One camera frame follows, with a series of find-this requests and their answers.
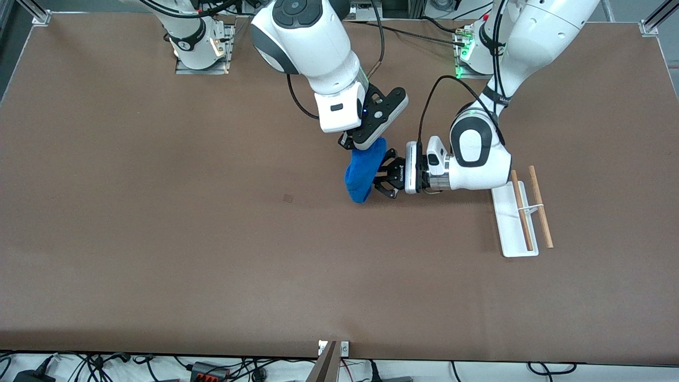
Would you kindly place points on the blue towel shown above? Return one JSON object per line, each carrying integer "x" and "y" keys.
{"x": 363, "y": 170}

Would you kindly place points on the white rack with wooden bars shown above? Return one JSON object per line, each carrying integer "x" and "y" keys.
{"x": 512, "y": 228}

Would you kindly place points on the white power strip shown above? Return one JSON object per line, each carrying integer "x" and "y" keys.
{"x": 363, "y": 8}

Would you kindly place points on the black box with orange connectors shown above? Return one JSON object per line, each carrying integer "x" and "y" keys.
{"x": 209, "y": 373}

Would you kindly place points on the black power adapter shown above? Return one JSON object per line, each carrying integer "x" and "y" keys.
{"x": 33, "y": 377}

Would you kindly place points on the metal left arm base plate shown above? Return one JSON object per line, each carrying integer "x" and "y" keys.
{"x": 469, "y": 76}

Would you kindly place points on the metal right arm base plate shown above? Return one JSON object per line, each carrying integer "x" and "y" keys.
{"x": 201, "y": 71}

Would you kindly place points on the white post mounting bracket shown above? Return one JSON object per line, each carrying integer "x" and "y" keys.
{"x": 345, "y": 348}

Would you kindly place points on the aluminium camera post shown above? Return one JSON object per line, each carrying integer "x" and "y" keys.
{"x": 324, "y": 366}

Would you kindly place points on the metal table corner bracket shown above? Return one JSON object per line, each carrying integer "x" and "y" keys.
{"x": 648, "y": 28}
{"x": 42, "y": 18}

